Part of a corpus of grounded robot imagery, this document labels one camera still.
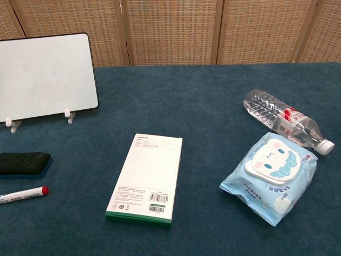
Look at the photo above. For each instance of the white marker with red cap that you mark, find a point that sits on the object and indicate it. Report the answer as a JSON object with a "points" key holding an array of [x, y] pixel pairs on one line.
{"points": [[24, 194]]}

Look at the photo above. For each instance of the white plastic board stand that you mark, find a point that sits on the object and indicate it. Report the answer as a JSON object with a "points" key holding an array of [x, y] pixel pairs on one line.
{"points": [[69, 115]]}

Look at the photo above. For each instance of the light blue wet wipes pack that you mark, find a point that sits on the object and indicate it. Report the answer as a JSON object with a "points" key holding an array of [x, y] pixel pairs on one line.
{"points": [[271, 173]]}

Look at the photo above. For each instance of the white whiteboard with black frame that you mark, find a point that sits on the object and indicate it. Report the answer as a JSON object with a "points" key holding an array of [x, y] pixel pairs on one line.
{"points": [[45, 77]]}

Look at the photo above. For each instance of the black and blue whiteboard eraser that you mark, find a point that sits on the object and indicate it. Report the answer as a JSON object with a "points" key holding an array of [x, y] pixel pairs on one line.
{"points": [[22, 164]]}

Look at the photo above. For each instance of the teal blue tablecloth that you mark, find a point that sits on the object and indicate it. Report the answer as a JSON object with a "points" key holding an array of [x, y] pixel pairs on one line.
{"points": [[186, 112]]}

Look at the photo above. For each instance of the woven bamboo folding screen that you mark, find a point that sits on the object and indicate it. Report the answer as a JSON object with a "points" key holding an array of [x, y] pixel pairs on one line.
{"points": [[173, 29]]}

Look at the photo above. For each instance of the white box with green edge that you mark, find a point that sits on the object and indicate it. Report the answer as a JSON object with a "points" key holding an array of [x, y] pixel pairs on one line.
{"points": [[149, 178]]}

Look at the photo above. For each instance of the clear plastic water bottle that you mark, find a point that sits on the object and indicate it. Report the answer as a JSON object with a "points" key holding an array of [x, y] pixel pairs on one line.
{"points": [[282, 117]]}

